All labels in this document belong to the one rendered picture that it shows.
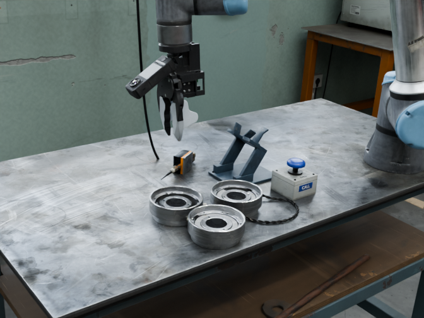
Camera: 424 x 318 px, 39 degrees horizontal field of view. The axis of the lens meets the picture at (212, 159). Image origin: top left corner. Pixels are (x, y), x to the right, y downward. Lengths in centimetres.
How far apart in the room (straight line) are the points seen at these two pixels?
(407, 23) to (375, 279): 64
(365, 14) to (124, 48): 139
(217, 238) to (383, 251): 70
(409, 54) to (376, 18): 215
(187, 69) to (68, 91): 150
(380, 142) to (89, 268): 79
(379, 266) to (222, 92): 188
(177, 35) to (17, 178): 46
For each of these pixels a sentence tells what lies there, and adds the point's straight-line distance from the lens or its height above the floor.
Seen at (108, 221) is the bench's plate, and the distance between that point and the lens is 116.
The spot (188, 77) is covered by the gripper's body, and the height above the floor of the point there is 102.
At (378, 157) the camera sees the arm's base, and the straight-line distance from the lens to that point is 149.
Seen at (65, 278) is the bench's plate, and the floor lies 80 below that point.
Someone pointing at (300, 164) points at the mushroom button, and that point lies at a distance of 127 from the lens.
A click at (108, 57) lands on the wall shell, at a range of 282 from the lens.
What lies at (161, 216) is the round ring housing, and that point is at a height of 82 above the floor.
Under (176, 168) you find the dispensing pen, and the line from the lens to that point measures 133.
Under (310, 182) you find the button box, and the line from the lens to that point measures 129.
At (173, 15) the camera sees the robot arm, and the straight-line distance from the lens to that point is 126.
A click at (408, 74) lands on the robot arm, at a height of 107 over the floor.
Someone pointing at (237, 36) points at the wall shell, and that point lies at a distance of 323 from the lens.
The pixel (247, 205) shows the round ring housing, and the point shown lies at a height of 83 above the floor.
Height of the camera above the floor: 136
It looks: 23 degrees down
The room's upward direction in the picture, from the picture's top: 3 degrees clockwise
